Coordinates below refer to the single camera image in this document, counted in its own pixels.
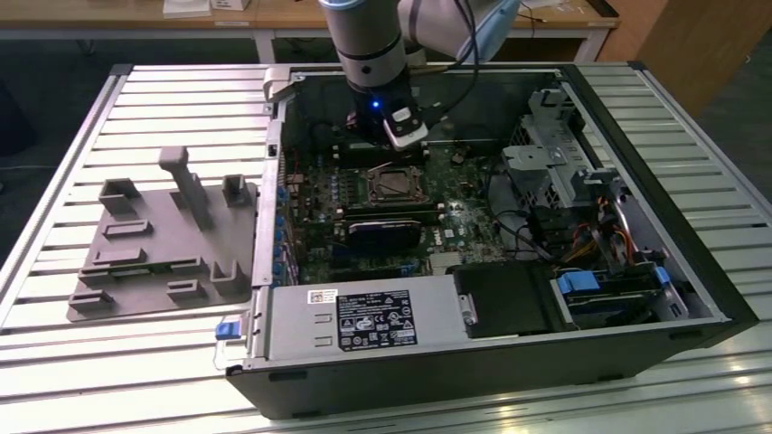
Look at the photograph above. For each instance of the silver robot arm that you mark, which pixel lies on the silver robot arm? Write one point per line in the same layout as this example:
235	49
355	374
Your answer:
369	45

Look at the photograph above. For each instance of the black RAM slot bank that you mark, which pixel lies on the black RAM slot bank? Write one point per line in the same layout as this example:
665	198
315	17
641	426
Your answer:
414	157

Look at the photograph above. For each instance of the CPU socket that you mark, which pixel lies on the CPU socket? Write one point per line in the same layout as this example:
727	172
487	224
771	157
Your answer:
370	201

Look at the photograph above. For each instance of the black RAM stick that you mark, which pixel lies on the black RAM stick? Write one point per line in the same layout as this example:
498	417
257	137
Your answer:
386	210

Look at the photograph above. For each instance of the black graphics card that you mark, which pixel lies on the black graphics card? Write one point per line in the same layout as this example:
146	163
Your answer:
386	236

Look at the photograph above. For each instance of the green motherboard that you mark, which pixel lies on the green motherboard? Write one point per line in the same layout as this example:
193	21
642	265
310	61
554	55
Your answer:
471	226

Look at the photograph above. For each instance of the metal drive cage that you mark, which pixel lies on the metal drive cage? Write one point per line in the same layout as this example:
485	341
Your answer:
543	158

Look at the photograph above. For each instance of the small silver heat sink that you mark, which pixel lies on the small silver heat sink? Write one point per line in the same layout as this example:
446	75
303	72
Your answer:
446	263

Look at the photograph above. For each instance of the wooden desk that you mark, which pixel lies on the wooden desk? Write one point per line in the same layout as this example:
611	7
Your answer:
181	25

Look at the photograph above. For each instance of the white box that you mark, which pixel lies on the white box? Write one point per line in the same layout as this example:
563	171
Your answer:
187	8

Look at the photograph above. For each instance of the grey parts rack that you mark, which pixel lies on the grey parts rack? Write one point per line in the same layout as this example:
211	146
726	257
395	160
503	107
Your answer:
157	226

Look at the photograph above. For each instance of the black plastic shroud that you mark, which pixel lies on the black plastic shroud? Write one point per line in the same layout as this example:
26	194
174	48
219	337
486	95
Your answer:
507	298

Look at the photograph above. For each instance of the grey power supply unit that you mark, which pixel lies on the grey power supply unit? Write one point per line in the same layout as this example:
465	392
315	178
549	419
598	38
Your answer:
290	325

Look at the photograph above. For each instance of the blue case latch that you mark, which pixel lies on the blue case latch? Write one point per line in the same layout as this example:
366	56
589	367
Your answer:
226	329

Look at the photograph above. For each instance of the wooden cabinet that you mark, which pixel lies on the wooden cabinet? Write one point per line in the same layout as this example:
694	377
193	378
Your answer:
694	45

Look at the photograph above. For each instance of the black open PC case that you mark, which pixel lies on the black open PC case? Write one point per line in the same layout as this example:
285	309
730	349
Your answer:
422	384

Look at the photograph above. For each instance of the blue drive bay clip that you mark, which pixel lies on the blue drive bay clip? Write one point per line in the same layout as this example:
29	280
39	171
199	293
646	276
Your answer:
662	276

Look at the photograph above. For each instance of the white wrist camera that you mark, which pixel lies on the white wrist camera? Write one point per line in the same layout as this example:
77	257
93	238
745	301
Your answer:
407	131

